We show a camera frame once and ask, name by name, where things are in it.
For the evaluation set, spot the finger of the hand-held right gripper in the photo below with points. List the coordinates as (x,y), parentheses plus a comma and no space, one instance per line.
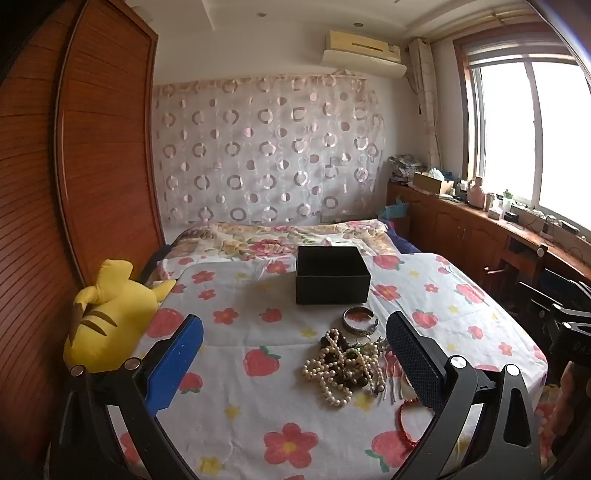
(535,295)

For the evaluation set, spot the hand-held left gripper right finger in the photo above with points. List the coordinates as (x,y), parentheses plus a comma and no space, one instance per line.
(415,364)

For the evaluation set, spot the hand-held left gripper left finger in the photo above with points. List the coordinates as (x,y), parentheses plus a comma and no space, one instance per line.
(178,369)

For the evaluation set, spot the silver bangle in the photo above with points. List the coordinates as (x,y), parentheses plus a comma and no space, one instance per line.
(360,321)

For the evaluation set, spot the black jewelry box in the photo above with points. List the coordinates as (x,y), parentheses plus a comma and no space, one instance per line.
(330,277)

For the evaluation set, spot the person's right hand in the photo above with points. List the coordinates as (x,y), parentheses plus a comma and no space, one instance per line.
(575,406)

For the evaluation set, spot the yellow plush toy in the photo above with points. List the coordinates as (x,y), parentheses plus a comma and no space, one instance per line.
(106,318)

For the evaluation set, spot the wooden cabinet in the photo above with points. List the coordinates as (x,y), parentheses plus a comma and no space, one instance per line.
(461,240)

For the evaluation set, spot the strawberry print bed sheet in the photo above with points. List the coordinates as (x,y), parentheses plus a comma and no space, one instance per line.
(258,323)

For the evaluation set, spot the green capped bottle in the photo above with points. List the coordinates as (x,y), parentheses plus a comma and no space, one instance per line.
(508,201)

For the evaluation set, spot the pink jug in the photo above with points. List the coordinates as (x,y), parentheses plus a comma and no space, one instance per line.
(475,194)

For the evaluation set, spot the dark blue blanket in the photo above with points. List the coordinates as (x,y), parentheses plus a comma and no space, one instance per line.
(401,240)

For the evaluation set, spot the floral quilt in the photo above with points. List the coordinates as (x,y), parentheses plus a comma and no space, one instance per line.
(258,242)

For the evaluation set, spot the cardboard box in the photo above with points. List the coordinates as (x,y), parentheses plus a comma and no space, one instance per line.
(431,183)

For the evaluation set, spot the blue plastic bag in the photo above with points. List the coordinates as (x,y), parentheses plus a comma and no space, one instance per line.
(392,210)

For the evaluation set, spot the window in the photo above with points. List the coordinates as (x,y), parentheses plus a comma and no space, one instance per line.
(521,129)

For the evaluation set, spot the pile of newspapers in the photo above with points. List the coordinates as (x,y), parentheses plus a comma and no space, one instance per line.
(406,168)

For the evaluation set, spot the patterned window curtain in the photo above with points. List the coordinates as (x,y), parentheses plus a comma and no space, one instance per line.
(427,101)

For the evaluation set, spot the wooden wardrobe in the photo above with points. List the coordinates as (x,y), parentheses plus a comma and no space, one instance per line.
(69,161)

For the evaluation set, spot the circle patterned sheer curtain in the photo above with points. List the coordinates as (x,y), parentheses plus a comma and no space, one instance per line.
(272,147)

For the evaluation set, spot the wall air conditioner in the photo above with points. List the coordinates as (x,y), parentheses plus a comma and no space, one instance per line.
(364,53)

